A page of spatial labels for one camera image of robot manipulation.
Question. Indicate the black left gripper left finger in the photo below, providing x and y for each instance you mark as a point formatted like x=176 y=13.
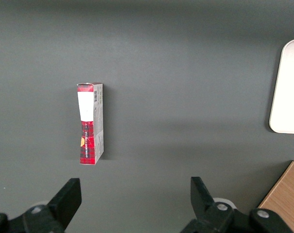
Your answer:
x=61 y=206

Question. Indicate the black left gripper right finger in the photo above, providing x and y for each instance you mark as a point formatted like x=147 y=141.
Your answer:
x=202 y=208

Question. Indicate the wooden drawer cabinet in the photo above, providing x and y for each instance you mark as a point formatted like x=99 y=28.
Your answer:
x=286 y=201

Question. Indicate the red plaid cardboard box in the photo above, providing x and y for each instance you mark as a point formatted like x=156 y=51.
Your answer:
x=88 y=136

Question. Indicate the cream plastic tray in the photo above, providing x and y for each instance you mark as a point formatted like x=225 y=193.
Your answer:
x=290 y=92

